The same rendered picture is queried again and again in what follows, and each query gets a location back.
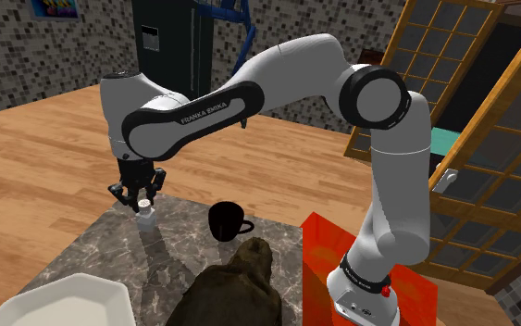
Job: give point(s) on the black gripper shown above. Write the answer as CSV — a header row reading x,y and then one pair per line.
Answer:
x,y
134,171

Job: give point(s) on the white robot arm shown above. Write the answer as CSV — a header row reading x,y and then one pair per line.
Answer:
x,y
287,72

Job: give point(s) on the small white shaker bottle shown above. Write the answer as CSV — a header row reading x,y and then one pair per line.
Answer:
x,y
145,220

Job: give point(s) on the black cup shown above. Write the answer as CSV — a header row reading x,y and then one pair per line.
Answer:
x,y
225,221

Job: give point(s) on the white angular plate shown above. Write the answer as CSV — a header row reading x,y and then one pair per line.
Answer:
x,y
66,302

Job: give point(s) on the brown animal figure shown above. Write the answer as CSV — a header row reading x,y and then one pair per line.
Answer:
x,y
237,289

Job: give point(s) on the black tall cabinet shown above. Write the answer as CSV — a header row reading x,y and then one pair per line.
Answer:
x,y
169,40

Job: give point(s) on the red robot stand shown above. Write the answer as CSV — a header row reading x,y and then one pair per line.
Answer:
x,y
318,253

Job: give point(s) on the wooden lattice door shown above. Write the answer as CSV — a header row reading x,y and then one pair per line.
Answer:
x,y
427,49
494,180

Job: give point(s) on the blue metal frame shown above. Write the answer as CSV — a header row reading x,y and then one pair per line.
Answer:
x,y
242,31

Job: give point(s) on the wall picture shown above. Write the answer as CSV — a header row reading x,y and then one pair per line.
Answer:
x,y
55,8

